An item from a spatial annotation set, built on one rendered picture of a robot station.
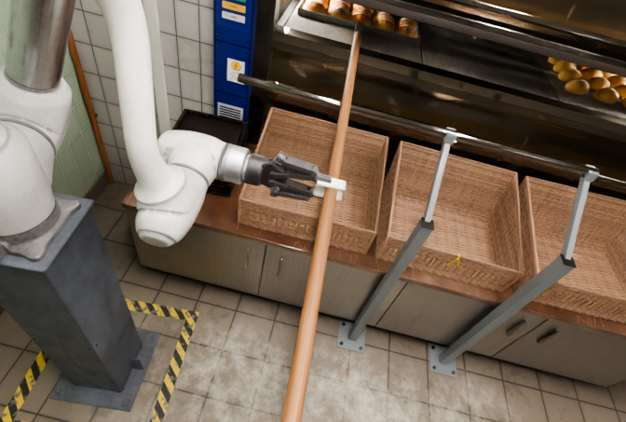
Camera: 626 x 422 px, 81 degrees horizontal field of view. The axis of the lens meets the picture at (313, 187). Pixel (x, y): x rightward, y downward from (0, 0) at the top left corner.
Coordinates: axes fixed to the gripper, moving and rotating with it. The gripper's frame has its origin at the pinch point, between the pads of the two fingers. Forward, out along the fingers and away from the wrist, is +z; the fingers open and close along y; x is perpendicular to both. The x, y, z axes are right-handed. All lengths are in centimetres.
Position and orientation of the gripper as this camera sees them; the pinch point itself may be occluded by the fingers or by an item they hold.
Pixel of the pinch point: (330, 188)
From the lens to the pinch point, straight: 88.8
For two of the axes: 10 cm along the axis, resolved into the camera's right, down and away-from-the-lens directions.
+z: 9.7, 2.4, 0.3
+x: -1.5, 6.9, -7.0
